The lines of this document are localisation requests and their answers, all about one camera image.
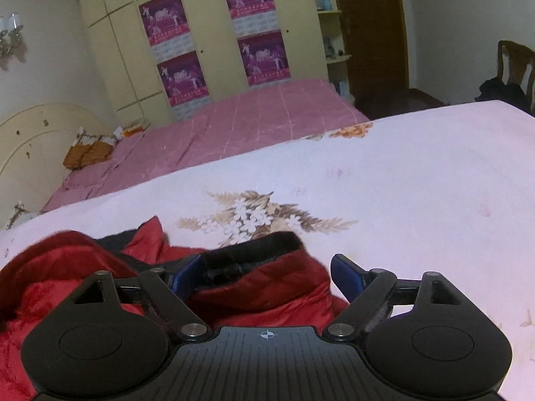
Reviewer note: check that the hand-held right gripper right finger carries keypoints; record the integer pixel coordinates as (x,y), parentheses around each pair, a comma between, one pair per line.
(349,277)

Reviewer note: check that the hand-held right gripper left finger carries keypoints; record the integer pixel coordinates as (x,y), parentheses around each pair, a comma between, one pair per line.
(186,275)

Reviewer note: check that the red puffer jacket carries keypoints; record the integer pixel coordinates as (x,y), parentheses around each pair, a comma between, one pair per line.
(50,259)

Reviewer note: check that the white floral bedsheet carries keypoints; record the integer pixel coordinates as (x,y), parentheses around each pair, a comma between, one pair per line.
(397,175)

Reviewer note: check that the orange patterned pillow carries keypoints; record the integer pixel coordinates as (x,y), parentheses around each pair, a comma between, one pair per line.
(90,150)

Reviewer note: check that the pink checked blanket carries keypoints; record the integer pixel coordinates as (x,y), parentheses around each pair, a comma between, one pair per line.
(250,121)

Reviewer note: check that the cream wooden headboard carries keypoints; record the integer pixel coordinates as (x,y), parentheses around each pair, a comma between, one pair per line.
(37,142)

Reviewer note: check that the black bag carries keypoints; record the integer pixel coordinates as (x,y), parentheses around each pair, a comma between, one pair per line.
(501,92)

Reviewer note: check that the brown wooden door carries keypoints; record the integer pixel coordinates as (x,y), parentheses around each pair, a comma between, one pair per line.
(372,29)

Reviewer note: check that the cream corner shelf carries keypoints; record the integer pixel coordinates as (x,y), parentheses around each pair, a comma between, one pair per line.
(330,25)

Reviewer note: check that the cream wardrobe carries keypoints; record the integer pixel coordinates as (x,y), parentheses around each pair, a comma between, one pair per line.
(117,29)

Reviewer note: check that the wooden chair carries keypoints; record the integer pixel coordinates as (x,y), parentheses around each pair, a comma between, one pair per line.
(516,62)

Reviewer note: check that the wall lamp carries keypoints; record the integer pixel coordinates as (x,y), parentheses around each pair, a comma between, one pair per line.
(10,37)

